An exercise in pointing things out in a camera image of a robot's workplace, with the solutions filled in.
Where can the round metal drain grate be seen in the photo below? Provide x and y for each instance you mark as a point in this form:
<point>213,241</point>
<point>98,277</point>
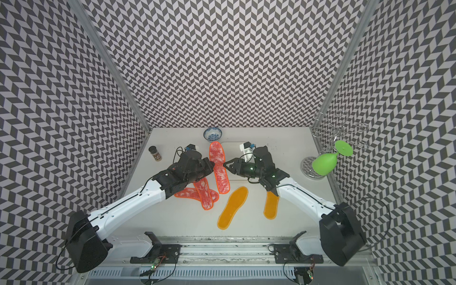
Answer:
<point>307,169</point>

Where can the red insole orange trim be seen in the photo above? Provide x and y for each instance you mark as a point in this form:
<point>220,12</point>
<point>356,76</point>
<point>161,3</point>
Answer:
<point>217,156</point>
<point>192,193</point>
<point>202,187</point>

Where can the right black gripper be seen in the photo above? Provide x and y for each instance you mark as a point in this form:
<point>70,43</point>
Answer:
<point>238,167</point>

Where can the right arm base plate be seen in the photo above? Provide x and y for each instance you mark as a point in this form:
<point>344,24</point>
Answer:
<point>289,252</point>

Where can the green plastic wine glass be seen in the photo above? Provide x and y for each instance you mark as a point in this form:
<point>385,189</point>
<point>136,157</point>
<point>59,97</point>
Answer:
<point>326,163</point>

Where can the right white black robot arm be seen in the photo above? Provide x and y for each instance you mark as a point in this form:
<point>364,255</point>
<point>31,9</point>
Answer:
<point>340,233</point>

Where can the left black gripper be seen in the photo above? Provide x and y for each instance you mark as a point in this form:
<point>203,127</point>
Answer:
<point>205,166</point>

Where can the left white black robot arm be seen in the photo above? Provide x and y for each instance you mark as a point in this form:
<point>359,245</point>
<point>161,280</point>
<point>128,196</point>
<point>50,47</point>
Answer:
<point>86,237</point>

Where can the small spice jar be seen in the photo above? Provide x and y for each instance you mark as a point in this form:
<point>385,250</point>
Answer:
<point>155,153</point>

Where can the aluminium front rail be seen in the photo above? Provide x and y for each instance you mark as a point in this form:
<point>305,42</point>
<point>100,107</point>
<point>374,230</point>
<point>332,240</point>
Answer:
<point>202,251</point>

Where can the yellow insole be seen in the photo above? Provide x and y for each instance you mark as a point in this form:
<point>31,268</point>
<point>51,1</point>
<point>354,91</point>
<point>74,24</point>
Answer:
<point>271,206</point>
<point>234,203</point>

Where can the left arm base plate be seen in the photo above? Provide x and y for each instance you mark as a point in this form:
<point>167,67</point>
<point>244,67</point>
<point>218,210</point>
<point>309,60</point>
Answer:
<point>166,253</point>

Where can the blue white porcelain bowl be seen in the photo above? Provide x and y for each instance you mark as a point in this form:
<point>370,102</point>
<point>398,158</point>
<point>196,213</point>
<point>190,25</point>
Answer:
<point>212,134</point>

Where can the clear wire rack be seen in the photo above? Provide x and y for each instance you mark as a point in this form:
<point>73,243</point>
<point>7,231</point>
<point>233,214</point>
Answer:
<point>352,133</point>

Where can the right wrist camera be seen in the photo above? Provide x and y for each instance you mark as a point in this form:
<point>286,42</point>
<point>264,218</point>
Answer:
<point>247,147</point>

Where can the yellow insole right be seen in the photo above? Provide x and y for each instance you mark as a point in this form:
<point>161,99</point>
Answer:
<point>271,206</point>

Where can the yellow insole left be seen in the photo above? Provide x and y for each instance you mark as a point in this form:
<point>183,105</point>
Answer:
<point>234,203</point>

